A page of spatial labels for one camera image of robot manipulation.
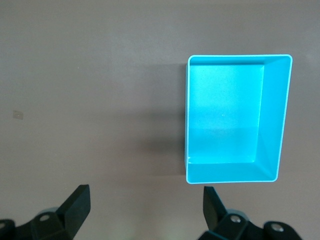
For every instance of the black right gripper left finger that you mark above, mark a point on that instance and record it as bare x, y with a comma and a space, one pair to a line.
67, 215

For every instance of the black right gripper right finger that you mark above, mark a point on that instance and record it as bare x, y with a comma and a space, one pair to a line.
215, 212

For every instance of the blue plastic box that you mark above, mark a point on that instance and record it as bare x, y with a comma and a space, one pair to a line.
225, 112

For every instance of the small square tape patch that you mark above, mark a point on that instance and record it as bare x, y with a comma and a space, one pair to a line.
18, 114

